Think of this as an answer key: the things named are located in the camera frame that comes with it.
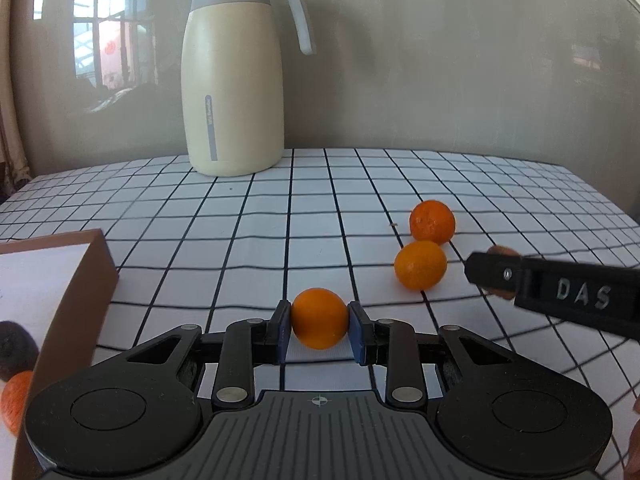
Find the dark round fruit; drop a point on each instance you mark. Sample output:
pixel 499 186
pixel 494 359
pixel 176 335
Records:
pixel 17 350

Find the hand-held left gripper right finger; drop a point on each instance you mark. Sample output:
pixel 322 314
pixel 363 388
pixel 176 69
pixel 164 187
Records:
pixel 357 332

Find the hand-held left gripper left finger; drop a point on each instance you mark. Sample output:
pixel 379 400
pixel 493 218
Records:
pixel 282 332

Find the brown cardboard box white inside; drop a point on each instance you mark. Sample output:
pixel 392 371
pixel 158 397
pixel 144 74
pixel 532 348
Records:
pixel 75 300

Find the white black checkered tablecloth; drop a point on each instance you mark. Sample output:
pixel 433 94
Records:
pixel 300 220

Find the beige patterned curtain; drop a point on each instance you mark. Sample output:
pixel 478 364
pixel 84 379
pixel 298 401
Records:
pixel 12 145

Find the small orange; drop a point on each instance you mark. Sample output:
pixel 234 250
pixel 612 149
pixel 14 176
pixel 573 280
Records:
pixel 420 265
pixel 320 317
pixel 432 220
pixel 15 400

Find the cream thermos jug grey lid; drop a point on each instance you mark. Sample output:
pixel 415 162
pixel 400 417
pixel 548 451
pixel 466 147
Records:
pixel 232 85

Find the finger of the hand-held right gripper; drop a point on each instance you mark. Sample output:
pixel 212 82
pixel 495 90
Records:
pixel 492 272

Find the brown jujube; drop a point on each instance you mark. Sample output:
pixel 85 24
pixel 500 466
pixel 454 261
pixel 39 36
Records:
pixel 502 250

